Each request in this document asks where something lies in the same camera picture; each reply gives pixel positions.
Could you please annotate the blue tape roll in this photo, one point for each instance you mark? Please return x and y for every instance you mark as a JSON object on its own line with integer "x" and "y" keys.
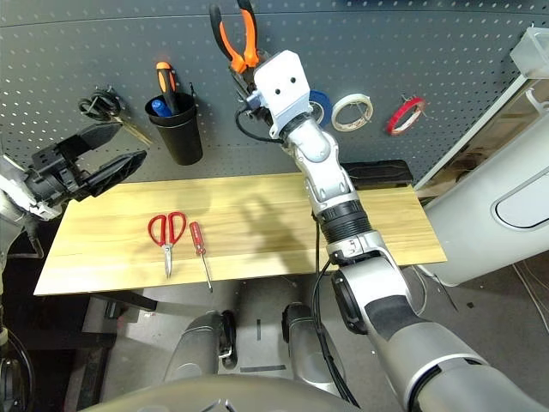
{"x": 321, "y": 101}

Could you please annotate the grey robot torso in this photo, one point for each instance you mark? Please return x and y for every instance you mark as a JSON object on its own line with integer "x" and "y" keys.
{"x": 214, "y": 399}

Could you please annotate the grey robot leg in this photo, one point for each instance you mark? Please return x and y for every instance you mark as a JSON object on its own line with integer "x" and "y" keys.
{"x": 309, "y": 352}
{"x": 193, "y": 347}

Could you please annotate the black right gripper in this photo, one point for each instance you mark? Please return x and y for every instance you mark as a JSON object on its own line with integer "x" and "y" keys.
{"x": 259, "y": 107}

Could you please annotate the metal peg hook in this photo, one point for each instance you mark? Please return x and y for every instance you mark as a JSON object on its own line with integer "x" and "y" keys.
{"x": 407, "y": 99}

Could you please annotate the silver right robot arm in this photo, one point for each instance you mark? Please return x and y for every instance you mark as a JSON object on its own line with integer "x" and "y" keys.
{"x": 386, "y": 300}

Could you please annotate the dark grey perforated pegboard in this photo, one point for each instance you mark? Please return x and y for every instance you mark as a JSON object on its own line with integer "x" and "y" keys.
{"x": 429, "y": 47}

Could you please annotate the white rounded cabinet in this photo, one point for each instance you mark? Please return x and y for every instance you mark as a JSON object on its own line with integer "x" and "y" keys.
{"x": 472, "y": 232}

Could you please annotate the black plastic cup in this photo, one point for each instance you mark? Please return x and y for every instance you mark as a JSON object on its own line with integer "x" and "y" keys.
{"x": 180, "y": 141}

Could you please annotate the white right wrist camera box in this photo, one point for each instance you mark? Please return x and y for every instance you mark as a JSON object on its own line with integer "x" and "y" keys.
{"x": 283, "y": 90}

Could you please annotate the white pegboard frame post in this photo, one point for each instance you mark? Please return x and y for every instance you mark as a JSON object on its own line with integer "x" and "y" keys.
{"x": 463, "y": 141}

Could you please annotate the grey robot right leg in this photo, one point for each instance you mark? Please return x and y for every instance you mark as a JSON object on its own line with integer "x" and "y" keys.
{"x": 309, "y": 352}

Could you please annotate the white tape roll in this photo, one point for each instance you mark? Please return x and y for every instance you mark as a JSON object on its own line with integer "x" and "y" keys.
{"x": 347, "y": 99}

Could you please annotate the grey robot left leg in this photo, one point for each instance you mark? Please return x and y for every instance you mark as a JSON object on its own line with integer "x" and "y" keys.
{"x": 193, "y": 347}

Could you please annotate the small black tool case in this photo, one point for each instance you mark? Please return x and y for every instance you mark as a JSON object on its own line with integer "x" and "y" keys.
{"x": 381, "y": 171}

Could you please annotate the clear plastic bin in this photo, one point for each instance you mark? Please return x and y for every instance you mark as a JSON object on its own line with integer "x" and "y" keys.
{"x": 534, "y": 51}

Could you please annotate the orange black needle-nose pliers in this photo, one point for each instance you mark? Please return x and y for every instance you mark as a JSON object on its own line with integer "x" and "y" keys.
{"x": 249, "y": 34}

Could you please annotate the white plastic hook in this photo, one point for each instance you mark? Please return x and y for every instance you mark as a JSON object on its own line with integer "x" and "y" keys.
{"x": 534, "y": 98}

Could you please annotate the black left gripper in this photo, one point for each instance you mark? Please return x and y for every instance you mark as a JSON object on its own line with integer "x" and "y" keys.
{"x": 60, "y": 176}

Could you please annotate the black metal table foot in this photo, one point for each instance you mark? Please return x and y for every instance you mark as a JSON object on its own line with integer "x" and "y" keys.
{"x": 128, "y": 300}

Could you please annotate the red tape roll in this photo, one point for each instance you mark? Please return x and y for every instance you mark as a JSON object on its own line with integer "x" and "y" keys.
{"x": 392, "y": 124}

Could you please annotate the blue marker pen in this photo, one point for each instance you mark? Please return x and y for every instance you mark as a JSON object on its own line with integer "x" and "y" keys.
{"x": 159, "y": 108}

